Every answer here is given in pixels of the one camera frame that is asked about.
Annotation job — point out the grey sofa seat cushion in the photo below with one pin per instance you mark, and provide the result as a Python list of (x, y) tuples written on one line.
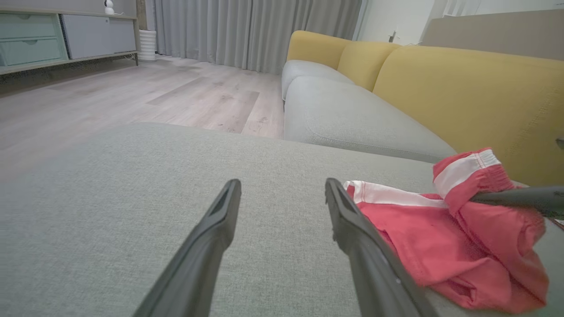
[(348, 114), (304, 70)]

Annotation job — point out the red shorts with white stripe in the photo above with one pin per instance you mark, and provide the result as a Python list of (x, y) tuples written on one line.
[(476, 251)]

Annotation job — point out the beige upholstered panel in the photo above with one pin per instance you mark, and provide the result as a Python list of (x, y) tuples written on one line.
[(498, 33)]

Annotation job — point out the white ribbed cylinder appliance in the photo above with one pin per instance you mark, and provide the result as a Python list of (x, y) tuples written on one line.
[(147, 45)]

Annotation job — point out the wide yellow sofa backrest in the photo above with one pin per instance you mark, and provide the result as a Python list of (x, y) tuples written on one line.
[(476, 97)]

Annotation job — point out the low cabinet with teal drawers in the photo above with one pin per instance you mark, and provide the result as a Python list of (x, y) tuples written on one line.
[(88, 37)]

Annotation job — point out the small white security camera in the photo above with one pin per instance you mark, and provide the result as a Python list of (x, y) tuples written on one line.
[(109, 7)]

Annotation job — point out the yellow sofa backrest cushion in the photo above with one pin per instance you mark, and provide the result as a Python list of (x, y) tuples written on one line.
[(315, 46), (365, 64)]

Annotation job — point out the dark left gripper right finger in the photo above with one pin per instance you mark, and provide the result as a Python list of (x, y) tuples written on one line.
[(374, 277)]

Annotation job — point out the grey pleated curtain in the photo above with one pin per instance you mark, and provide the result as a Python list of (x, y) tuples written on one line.
[(255, 31)]

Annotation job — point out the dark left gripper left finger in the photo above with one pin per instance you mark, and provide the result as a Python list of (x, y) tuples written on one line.
[(198, 273)]

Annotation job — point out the wide grey fabric sofa ottoman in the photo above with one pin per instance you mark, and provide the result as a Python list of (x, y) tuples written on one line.
[(110, 211)]

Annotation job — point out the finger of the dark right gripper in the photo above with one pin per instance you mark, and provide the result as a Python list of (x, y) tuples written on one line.
[(561, 143), (537, 200)]

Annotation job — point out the small wall fixture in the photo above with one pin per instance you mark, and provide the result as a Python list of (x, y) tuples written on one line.
[(392, 36)]

